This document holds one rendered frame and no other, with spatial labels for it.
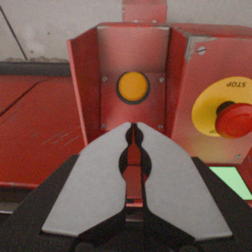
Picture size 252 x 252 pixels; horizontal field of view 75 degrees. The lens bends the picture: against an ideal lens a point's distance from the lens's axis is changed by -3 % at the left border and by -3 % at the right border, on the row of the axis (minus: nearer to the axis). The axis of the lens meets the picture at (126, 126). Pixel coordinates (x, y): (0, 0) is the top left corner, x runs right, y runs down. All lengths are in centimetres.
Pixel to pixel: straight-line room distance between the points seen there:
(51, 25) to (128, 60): 81
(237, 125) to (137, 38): 15
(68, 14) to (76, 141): 71
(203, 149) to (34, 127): 40
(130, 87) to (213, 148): 13
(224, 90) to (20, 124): 46
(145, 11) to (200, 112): 67
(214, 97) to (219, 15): 85
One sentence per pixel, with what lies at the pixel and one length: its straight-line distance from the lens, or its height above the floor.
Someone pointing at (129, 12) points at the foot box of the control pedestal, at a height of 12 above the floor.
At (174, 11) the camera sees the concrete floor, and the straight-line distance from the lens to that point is 96.
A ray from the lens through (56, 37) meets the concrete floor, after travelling 102.
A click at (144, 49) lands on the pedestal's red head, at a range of 24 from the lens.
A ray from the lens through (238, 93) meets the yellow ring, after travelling 20.
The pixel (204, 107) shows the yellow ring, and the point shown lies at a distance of 19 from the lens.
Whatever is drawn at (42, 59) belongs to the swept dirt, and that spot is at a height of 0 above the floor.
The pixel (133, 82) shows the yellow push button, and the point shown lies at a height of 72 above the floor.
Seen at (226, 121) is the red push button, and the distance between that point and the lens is 18.
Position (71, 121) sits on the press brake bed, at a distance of 48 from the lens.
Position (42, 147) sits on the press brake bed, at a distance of 42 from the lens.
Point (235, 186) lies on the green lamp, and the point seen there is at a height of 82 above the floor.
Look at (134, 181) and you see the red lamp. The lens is 21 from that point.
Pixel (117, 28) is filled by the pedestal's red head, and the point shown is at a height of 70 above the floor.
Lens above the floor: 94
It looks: 54 degrees down
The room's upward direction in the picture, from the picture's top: 177 degrees counter-clockwise
